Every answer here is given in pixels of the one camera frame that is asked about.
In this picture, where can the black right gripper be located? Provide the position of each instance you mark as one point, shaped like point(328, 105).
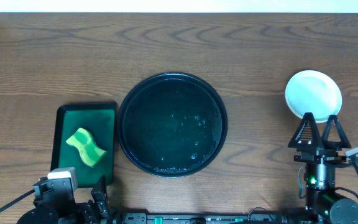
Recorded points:
point(322, 151)

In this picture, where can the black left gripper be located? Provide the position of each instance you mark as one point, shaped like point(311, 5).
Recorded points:
point(100, 195)

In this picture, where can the mint plate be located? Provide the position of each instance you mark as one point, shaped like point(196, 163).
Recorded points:
point(315, 92)

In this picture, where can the green sponge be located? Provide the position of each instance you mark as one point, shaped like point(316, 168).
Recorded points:
point(86, 147)

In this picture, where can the black round tray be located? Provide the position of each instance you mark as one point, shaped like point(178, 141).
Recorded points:
point(172, 125)

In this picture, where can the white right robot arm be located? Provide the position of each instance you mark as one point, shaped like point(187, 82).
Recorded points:
point(323, 203)

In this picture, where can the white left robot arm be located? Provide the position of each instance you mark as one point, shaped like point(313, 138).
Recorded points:
point(45, 215)

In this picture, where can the black rectangular sponge tray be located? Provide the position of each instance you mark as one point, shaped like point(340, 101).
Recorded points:
point(99, 120)

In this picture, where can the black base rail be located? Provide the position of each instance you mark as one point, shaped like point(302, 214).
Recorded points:
point(256, 215)

